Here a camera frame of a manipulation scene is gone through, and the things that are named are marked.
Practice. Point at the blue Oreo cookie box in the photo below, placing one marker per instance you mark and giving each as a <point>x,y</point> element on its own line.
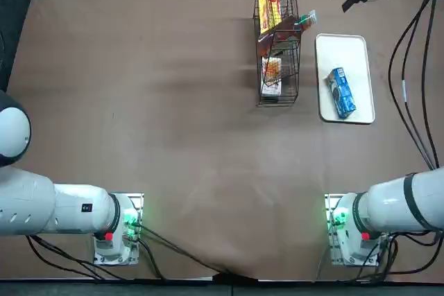
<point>341,95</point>

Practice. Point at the white cracker box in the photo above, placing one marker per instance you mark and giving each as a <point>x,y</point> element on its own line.
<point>270,74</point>

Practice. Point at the brown tea bottle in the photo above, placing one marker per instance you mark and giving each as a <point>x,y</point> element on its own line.
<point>305,22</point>

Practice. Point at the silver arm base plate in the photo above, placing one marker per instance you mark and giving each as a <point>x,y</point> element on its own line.
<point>137,199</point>
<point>329,202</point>

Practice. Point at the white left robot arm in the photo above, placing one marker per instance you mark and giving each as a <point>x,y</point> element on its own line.
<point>52,206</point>

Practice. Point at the cream plastic tray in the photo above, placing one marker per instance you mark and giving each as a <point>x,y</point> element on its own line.
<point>347,50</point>

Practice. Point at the yellow wafer box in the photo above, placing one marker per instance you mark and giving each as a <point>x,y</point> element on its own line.
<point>268,1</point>

